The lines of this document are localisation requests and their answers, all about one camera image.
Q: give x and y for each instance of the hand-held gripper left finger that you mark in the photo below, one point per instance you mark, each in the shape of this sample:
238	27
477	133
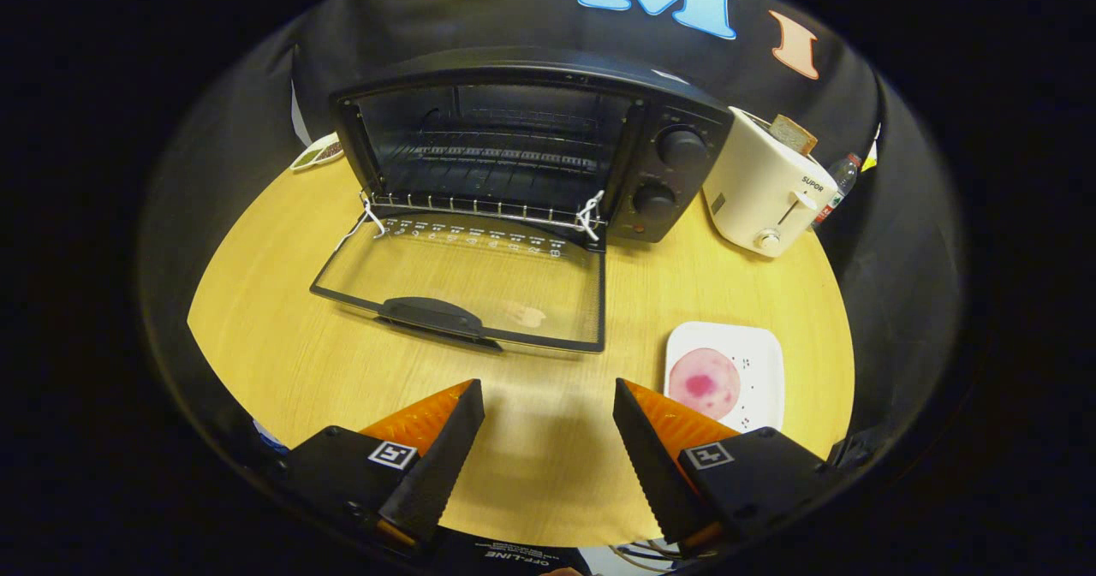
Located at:
441	465

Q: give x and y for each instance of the pink ham slice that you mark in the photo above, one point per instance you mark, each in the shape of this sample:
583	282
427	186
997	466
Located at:
704	383

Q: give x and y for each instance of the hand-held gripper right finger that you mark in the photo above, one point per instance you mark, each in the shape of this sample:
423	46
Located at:
655	473

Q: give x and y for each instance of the black backdrop cloth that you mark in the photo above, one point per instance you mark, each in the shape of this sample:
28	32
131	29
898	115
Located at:
385	37

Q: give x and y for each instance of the white divided dish with beans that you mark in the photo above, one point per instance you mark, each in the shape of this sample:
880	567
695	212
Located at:
318	152

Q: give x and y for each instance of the black toaster oven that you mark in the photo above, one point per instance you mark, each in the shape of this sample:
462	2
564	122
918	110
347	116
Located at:
548	61

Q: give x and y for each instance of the cream pop-up toaster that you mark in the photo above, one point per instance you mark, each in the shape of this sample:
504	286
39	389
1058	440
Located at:
758	191

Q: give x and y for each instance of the clear bottle with red label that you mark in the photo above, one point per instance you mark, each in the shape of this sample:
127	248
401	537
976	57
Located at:
843	178

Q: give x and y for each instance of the white square plate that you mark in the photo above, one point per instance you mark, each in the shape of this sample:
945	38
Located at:
762	362

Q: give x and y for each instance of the brown bread slice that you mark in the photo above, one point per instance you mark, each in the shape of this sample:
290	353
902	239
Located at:
792	135

